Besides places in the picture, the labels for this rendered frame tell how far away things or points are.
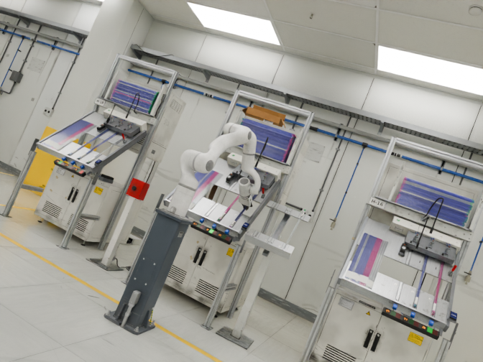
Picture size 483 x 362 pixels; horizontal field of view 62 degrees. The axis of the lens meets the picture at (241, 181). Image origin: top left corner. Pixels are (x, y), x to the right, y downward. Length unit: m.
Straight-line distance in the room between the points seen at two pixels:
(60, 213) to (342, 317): 2.72
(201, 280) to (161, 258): 1.01
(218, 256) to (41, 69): 5.06
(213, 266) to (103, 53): 3.70
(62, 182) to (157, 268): 2.03
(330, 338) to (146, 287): 1.43
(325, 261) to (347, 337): 1.76
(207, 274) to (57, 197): 1.73
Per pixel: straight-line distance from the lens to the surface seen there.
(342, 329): 3.16
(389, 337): 3.17
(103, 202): 3.93
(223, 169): 3.49
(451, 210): 3.33
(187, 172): 2.48
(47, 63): 7.43
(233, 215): 3.09
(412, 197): 3.31
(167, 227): 2.43
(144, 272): 2.49
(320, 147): 4.97
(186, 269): 3.44
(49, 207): 4.30
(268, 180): 3.31
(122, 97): 4.28
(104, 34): 6.20
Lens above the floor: 0.91
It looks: 3 degrees up
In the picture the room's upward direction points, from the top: 23 degrees clockwise
